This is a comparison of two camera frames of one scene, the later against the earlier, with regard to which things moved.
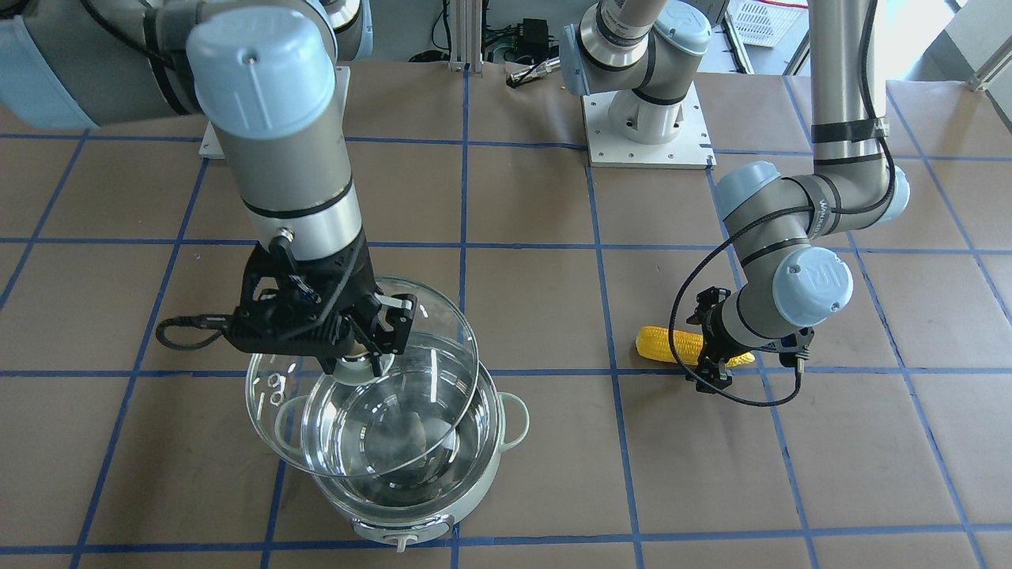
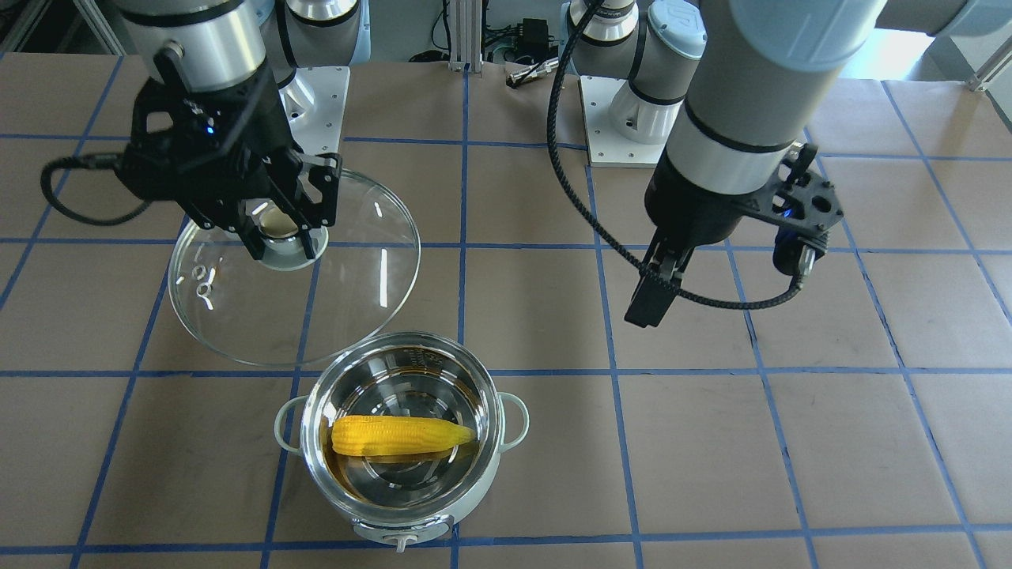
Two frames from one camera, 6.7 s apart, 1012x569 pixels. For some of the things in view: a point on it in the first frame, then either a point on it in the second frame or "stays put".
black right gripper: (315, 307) -> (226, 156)
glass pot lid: (302, 413) -> (287, 309)
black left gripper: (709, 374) -> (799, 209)
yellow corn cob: (655, 342) -> (379, 435)
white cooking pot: (403, 457) stays put
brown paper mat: (894, 452) stays put
